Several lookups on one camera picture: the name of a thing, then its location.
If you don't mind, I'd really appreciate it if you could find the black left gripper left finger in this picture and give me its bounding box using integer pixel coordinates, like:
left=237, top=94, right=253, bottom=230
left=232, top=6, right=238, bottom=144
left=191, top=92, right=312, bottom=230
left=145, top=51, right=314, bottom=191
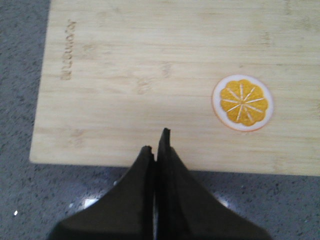
left=48, top=146, right=156, bottom=240

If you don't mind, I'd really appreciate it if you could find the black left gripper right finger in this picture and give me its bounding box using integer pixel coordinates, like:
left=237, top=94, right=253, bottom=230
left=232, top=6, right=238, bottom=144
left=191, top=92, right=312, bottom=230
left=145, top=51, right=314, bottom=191
left=155, top=128, right=271, bottom=240

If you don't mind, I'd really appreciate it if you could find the orange slice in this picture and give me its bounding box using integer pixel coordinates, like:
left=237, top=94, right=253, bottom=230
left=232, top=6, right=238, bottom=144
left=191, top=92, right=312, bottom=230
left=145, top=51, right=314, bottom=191
left=211, top=74, right=274, bottom=132

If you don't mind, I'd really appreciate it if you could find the wooden cutting board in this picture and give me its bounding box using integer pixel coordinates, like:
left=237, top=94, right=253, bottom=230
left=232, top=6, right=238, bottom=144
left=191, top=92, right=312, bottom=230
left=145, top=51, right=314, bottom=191
left=29, top=0, right=320, bottom=176

